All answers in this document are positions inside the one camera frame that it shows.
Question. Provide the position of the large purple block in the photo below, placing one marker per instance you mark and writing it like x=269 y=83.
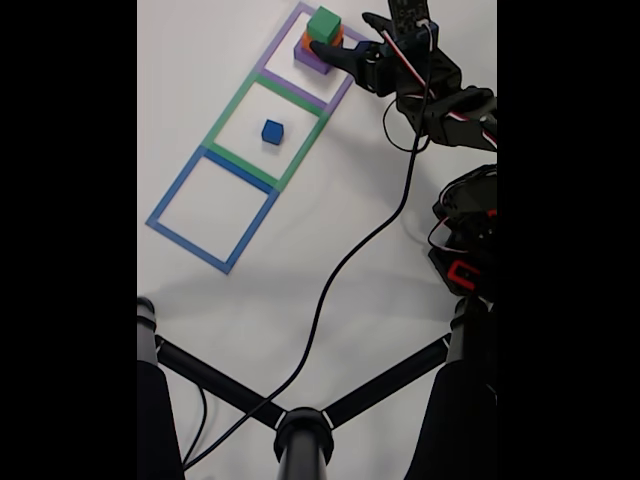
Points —
x=307 y=60

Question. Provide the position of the orange block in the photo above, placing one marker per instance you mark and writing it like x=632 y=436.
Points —
x=306 y=41

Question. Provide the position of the green block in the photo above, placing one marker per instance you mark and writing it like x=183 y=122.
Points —
x=324 y=22

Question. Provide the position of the small blue block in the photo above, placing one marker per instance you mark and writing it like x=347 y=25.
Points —
x=272 y=131

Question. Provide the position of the purple tape square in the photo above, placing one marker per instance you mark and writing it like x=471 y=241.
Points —
x=280 y=82

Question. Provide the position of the green tape square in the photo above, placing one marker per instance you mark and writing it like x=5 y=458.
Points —
x=238 y=106

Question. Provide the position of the red table clamp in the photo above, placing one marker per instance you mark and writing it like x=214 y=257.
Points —
x=452 y=272

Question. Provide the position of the blue tape square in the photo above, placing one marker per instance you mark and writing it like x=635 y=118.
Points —
x=174 y=192

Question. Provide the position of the black tripod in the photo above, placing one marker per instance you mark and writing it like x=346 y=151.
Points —
x=302 y=445

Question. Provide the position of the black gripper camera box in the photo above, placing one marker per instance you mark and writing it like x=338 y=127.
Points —
x=412 y=17

